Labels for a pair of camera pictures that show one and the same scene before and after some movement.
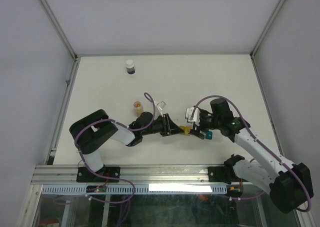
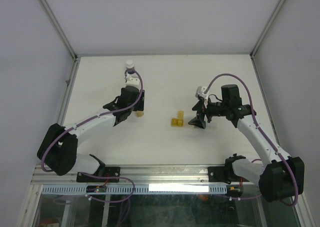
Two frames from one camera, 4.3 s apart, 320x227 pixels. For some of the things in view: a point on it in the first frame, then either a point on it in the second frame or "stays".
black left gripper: x=169 y=128 → x=139 y=106
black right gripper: x=195 y=131 → x=200 y=107
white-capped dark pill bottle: x=130 y=66 stays
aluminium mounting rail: x=136 y=174 stays
